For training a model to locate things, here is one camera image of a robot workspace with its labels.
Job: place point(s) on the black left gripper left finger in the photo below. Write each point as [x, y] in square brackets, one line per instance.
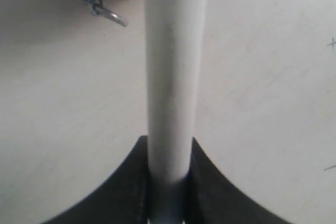
[122, 198]

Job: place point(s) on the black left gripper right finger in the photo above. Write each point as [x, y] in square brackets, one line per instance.
[212, 198]

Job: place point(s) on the white drumstick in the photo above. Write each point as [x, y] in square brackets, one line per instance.
[174, 38]

